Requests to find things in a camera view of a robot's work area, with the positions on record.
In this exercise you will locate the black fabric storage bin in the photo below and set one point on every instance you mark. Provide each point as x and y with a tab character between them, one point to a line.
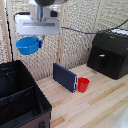
20	96

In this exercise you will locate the red plastic cup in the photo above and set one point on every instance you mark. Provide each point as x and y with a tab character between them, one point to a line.
83	84

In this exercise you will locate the dark blue flat box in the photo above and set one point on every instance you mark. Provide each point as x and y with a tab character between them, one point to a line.
64	77

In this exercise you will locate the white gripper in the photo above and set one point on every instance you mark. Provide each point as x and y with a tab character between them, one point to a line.
38	26

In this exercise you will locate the wooden post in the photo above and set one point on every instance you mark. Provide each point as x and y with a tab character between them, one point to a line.
5	31

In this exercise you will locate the black hard case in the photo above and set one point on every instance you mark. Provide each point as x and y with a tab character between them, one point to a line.
109	53

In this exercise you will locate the cornflower blue bowl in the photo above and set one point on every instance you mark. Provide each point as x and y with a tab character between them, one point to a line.
27	45

